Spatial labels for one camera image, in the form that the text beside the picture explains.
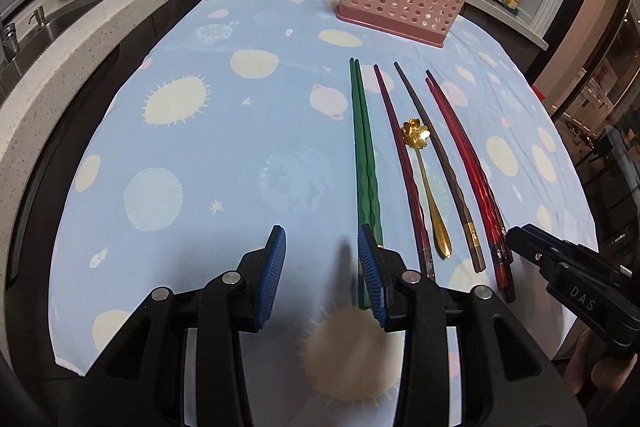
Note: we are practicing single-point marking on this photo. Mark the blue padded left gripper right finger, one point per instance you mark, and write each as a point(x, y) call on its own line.
point(372, 273)

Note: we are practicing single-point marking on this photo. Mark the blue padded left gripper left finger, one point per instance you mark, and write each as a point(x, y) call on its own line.
point(271, 263)

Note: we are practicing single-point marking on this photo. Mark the dark maroon chopstick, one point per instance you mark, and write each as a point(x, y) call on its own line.
point(423, 246)

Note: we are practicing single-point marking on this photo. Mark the dark brown chopstick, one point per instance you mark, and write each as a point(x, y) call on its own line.
point(463, 211)

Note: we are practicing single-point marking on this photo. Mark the red glossy chopstick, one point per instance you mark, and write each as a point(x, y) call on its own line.
point(467, 176)
point(470, 156)

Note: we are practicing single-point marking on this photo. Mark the chrome kitchen faucet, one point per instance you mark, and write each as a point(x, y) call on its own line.
point(9, 42)

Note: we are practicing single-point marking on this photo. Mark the gold flower spoon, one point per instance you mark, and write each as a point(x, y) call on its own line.
point(416, 136)

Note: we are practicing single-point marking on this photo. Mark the blue polka dot tablecloth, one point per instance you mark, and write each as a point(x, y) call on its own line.
point(240, 119)

